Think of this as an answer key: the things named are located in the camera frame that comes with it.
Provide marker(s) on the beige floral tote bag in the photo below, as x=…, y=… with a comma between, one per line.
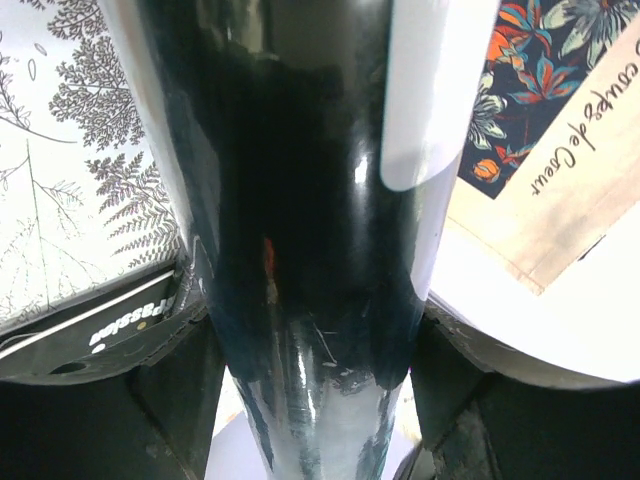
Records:
x=551, y=160

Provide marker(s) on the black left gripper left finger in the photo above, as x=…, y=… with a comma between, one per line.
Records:
x=154, y=421

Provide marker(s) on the black shuttlecock tube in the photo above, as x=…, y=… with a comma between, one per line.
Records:
x=309, y=149

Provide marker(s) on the floral table mat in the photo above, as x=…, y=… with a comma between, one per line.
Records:
x=82, y=203

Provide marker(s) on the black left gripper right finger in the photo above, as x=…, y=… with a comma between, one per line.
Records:
x=488, y=411

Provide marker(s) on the black sport racket cover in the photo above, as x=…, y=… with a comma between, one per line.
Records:
x=59, y=348

